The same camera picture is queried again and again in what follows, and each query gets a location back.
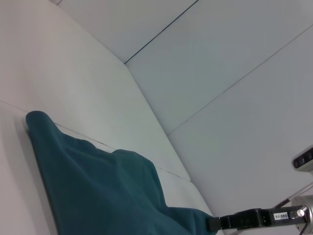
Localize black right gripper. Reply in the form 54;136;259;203
207;206;309;233

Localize teal t-shirt with FREE print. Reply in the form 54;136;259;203
25;110;217;235

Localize right gripper cable with plug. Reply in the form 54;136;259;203
276;199;310;235

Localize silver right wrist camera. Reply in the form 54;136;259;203
291;146;313;172

